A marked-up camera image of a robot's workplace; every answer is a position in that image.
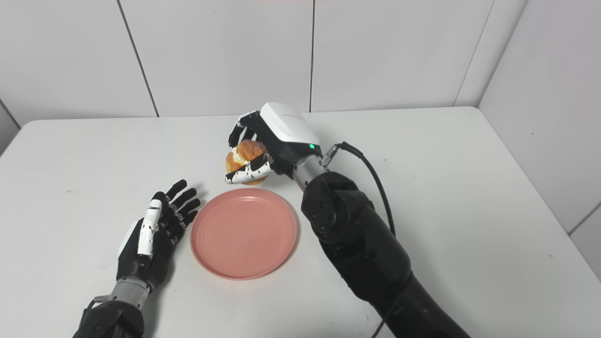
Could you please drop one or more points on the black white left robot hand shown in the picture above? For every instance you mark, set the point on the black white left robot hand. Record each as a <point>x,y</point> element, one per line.
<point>155,263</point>

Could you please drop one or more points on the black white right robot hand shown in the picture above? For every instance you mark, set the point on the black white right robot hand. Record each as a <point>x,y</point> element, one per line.
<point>286,131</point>

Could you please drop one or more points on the cream puff pastry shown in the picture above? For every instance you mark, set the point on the cream puff pastry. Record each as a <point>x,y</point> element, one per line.
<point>249,151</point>

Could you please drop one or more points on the pink round plate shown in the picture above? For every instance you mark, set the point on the pink round plate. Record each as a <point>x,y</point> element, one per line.
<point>243,234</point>

